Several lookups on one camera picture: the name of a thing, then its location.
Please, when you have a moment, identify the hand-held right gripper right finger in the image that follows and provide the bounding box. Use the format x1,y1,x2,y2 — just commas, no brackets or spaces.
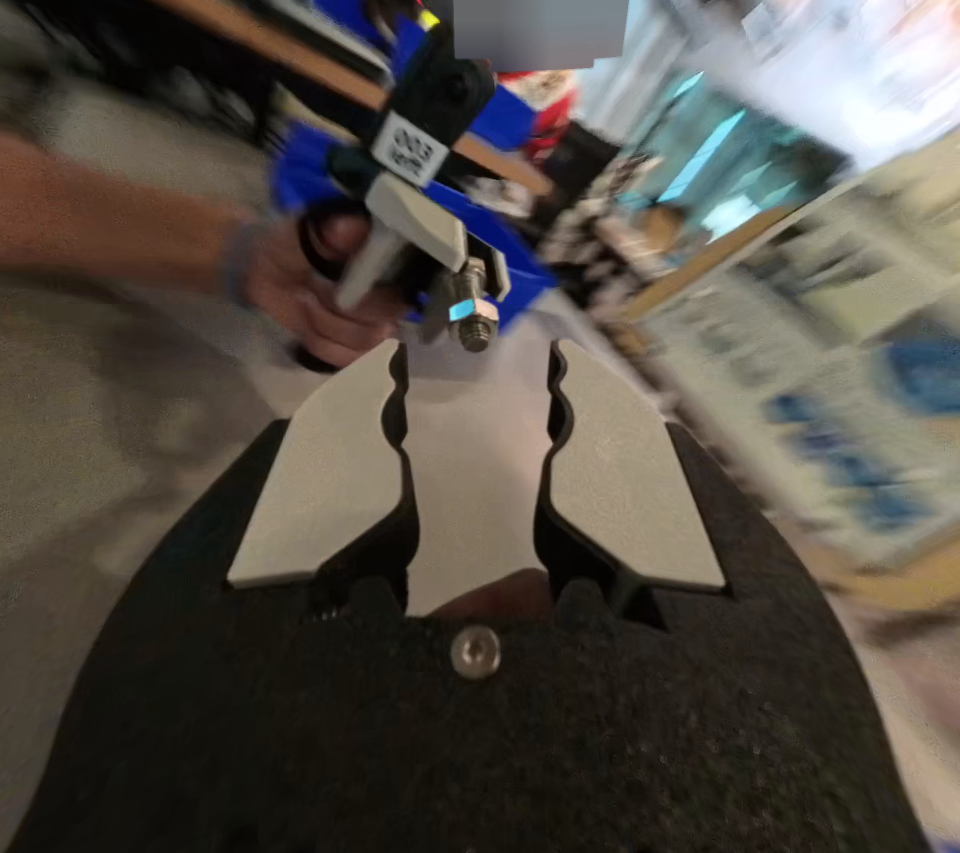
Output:
534,339,727,620

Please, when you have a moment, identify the steel hex bolt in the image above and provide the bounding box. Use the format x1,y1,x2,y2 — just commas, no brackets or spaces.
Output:
446,255,502,355

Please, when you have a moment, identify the blue wristband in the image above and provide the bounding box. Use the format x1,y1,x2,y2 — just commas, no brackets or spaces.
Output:
221,219,260,307

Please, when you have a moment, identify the steel hex nut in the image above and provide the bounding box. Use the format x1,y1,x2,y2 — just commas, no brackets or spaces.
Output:
448,296,501,328

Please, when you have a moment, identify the wooden document stand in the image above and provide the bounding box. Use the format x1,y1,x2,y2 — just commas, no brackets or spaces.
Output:
618,133,960,614

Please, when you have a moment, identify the wooden desk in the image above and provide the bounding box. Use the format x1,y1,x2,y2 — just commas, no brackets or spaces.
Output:
105,0,556,194

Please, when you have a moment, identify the black office chair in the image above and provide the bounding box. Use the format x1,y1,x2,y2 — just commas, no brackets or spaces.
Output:
536,121,627,213

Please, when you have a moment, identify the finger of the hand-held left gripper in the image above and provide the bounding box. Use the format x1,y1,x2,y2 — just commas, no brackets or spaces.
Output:
334,172,469,312
420,270,456,346

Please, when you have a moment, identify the person's left hand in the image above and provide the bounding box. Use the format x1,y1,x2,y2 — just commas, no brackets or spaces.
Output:
246,214,400,367

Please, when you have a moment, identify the person's left forearm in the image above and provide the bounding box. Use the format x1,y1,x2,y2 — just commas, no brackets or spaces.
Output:
0,133,249,284

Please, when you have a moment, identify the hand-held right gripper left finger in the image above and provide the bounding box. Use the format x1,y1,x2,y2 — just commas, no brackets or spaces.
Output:
226,339,420,618

